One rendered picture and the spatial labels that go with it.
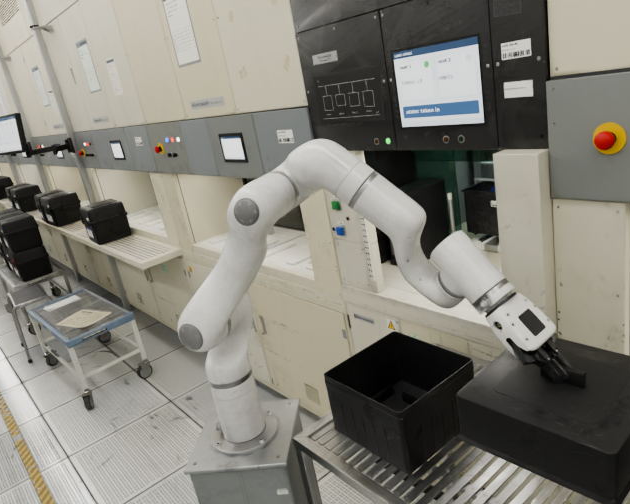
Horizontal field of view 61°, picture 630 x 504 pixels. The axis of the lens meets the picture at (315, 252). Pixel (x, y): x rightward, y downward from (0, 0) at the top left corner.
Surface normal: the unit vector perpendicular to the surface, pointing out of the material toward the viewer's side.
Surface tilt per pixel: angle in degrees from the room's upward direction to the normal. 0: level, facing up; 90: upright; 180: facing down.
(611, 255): 90
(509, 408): 0
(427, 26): 90
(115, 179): 90
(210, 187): 90
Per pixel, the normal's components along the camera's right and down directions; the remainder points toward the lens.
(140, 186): 0.63, 0.14
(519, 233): -0.76, 0.34
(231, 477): -0.09, 0.34
